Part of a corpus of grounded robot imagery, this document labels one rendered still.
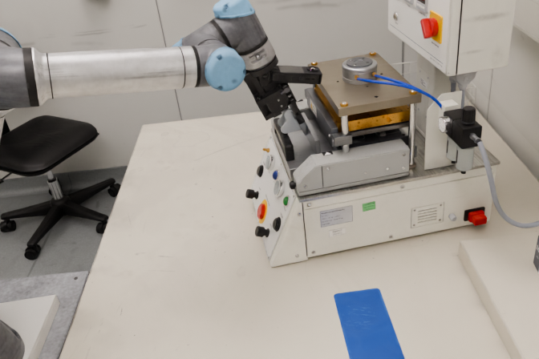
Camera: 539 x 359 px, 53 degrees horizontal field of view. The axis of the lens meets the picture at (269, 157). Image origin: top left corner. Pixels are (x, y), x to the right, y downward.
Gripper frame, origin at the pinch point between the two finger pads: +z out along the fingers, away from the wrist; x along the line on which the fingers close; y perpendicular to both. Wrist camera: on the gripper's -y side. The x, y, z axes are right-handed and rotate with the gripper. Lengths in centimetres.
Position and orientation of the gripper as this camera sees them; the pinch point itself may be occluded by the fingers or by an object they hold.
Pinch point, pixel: (306, 128)
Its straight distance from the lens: 126.8
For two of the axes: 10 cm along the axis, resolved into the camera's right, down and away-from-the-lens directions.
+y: -8.8, 4.6, 0.8
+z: 4.3, 7.4, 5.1
